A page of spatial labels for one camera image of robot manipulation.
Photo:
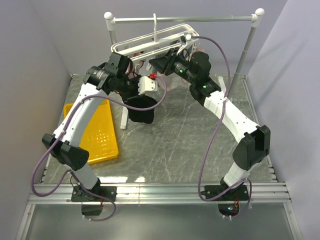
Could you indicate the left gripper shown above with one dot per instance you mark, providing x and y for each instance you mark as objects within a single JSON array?
[{"x": 136, "y": 93}]

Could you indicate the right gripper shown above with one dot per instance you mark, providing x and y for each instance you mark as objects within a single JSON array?
[{"x": 164, "y": 65}]

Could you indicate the white clip hanger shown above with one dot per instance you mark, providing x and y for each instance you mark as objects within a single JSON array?
[{"x": 166, "y": 30}]

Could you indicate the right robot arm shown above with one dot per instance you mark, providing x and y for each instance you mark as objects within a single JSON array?
[{"x": 253, "y": 140}]

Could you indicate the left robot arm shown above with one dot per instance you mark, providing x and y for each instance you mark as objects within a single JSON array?
[{"x": 64, "y": 142}]

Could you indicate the white underwear pink trim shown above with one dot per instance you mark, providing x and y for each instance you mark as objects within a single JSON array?
[{"x": 175, "y": 80}]

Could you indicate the pink underwear black trim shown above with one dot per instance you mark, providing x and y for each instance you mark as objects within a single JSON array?
[{"x": 132, "y": 68}]

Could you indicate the grey striped underwear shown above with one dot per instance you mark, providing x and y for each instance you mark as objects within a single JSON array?
[{"x": 186, "y": 53}]

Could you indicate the white rack left foot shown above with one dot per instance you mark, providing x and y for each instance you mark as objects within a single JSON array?
[{"x": 124, "y": 118}]

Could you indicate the yellow plastic tray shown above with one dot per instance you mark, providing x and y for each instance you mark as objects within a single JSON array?
[{"x": 99, "y": 137}]

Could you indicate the metal clothes rack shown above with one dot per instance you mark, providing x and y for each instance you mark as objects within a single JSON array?
[{"x": 254, "y": 18}]

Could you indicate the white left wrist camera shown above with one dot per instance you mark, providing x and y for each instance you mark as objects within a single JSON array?
[{"x": 146, "y": 84}]

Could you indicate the aluminium table edge rail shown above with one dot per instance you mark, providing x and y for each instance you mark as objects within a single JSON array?
[{"x": 165, "y": 193}]

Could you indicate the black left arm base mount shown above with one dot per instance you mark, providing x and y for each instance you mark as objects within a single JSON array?
[{"x": 80, "y": 195}]

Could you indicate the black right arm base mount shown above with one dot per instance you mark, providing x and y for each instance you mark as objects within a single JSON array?
[{"x": 240, "y": 193}]

